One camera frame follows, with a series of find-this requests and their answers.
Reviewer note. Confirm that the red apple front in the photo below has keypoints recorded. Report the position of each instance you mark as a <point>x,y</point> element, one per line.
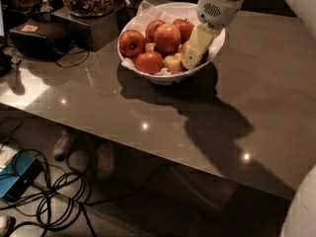
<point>149,62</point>

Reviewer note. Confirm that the white paper bowl liner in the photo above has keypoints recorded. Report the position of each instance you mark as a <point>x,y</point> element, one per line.
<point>154,14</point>

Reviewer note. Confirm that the red apple back right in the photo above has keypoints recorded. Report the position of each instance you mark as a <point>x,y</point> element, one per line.
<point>185,27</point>

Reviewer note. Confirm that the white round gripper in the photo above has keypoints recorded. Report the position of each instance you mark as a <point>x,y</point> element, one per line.
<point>219,13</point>

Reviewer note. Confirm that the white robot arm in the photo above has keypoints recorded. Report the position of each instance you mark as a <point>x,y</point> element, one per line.
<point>301,217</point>

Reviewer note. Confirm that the yellow-green apple front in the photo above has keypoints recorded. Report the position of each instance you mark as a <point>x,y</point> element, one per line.
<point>173,63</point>

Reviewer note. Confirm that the blue box on floor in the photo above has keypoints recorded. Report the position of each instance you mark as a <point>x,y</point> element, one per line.
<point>18,175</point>

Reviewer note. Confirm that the red apple centre top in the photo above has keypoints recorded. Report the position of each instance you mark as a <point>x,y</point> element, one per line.
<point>167,38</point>

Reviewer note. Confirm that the red apple back left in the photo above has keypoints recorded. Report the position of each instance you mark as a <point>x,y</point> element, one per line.
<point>151,29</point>

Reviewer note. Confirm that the white shoe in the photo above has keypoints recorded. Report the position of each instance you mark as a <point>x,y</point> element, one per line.
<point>106,160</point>
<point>64,144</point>

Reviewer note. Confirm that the dark square stand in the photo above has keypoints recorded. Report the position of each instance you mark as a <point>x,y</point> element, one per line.
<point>90,33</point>

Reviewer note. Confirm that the left white shoe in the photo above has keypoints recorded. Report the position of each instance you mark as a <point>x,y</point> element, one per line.
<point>64,144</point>

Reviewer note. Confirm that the white bowl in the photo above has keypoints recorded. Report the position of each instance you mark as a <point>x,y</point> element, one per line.
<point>171,78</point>

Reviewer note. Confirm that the black device with label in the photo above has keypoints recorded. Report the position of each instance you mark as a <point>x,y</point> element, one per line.
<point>43,41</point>

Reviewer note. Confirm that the right white shoe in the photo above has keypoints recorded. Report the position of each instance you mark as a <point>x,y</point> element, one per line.
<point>106,160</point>

